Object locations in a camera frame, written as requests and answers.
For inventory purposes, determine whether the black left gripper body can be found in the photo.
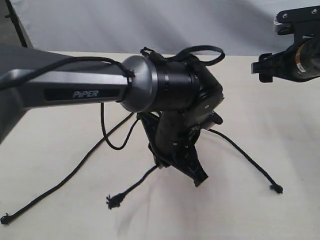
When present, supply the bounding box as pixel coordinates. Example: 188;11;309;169
141;111;200;173

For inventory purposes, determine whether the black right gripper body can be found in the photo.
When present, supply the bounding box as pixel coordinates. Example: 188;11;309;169
281;37;320;83

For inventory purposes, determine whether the black drawstring cord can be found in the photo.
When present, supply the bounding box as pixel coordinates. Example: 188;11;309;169
105;166;160;210

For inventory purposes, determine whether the black rope with small knot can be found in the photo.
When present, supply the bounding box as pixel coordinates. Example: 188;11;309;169
0;111;136;225

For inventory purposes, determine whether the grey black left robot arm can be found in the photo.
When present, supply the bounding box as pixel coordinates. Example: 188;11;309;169
0;45;225;186

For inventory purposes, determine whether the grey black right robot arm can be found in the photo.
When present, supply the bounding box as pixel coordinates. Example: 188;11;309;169
251;37;320;83

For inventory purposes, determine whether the grey fabric backdrop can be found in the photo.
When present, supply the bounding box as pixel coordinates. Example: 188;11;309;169
12;0;319;56

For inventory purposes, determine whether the black metal stand pole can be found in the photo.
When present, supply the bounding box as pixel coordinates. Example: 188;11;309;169
5;0;28;48

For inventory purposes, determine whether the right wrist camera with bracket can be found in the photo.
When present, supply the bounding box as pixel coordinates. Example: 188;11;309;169
273;4;320;37

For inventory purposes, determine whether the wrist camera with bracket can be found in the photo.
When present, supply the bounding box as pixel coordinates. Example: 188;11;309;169
273;4;320;37
191;111;223;130

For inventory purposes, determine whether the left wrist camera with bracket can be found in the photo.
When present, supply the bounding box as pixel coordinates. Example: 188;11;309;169
191;111;223;130

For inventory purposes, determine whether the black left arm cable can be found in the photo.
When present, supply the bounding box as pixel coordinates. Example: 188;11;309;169
0;45;226;151

